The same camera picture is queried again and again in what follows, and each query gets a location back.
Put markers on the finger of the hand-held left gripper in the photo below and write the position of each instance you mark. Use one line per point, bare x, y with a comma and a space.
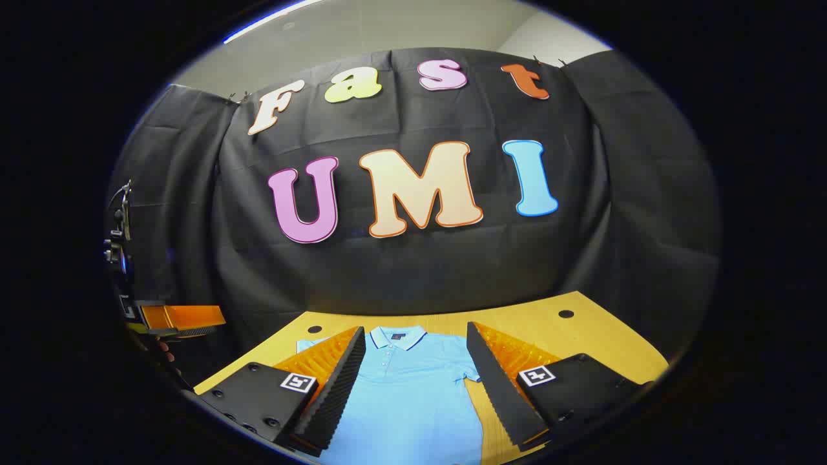
187, 318

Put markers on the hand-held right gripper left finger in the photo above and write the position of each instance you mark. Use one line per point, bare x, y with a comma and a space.
336, 394

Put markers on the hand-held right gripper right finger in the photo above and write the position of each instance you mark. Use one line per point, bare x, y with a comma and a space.
501, 394

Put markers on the light blue polo T-shirt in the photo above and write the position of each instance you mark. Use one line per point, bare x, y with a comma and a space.
407, 400

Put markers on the black backdrop cloth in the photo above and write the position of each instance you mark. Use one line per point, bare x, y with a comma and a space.
400, 271

